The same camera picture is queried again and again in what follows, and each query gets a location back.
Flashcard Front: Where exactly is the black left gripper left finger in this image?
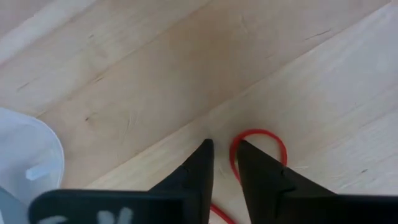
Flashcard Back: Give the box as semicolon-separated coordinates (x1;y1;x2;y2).
27;138;215;224

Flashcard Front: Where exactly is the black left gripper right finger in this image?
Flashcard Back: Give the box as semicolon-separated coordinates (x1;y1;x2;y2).
236;139;398;224

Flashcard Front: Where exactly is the red rubber band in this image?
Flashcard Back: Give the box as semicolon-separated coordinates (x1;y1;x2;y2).
210;128;288;224

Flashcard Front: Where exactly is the clear plastic bin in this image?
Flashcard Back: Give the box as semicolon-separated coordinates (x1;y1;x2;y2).
0;107;65;224

